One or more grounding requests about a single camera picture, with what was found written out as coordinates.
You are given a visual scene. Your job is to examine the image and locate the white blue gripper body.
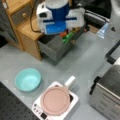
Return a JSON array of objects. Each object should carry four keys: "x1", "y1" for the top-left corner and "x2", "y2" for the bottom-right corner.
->
[{"x1": 36, "y1": 1, "x2": 85, "y2": 34}]

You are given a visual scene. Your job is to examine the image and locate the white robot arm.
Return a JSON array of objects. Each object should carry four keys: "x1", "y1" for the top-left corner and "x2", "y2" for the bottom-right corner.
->
[{"x1": 36, "y1": 0, "x2": 85, "y2": 34}]

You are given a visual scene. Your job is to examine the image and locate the green toy vegetable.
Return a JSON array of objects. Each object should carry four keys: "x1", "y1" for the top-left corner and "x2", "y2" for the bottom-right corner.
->
[{"x1": 62, "y1": 32, "x2": 75, "y2": 44}]

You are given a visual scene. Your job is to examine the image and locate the grey drawer box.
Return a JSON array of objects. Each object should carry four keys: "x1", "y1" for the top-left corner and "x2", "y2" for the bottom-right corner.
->
[{"x1": 38, "y1": 25, "x2": 89, "y2": 61}]

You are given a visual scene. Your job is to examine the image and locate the wooden drawer cabinet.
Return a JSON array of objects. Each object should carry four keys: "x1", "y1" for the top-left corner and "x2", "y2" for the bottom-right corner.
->
[{"x1": 0, "y1": 0, "x2": 44, "y2": 60}]

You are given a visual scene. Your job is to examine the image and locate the teal bowl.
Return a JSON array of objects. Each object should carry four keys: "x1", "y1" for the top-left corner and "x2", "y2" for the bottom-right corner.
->
[{"x1": 15, "y1": 68, "x2": 42, "y2": 92}]

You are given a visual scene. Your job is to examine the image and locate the pink frying pan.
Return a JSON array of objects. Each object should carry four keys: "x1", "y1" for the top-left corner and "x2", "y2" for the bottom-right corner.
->
[{"x1": 41, "y1": 76, "x2": 75, "y2": 116}]

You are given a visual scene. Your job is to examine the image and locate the silver toaster oven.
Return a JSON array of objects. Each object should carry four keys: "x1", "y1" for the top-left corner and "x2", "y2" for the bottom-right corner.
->
[{"x1": 89, "y1": 40, "x2": 120, "y2": 120}]

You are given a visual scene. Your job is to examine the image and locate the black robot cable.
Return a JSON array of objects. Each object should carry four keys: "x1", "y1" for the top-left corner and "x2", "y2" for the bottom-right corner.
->
[{"x1": 29, "y1": 0, "x2": 46, "y2": 34}]

